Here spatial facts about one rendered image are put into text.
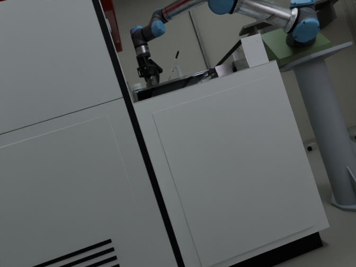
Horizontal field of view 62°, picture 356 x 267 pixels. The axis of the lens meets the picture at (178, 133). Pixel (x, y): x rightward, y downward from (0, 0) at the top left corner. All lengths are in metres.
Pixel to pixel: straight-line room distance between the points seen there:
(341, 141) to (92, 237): 1.30
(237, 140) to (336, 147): 0.67
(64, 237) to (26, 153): 0.29
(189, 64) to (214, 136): 3.08
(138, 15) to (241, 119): 3.43
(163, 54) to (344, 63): 2.47
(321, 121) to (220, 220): 0.80
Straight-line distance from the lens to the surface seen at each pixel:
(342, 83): 4.70
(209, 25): 4.40
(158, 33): 1.62
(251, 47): 1.39
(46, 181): 1.03
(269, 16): 1.52
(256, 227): 1.31
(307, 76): 1.72
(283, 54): 1.72
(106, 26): 1.06
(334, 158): 1.76
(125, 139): 0.98
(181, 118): 1.19
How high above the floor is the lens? 0.65
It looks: level
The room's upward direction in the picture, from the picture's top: 18 degrees counter-clockwise
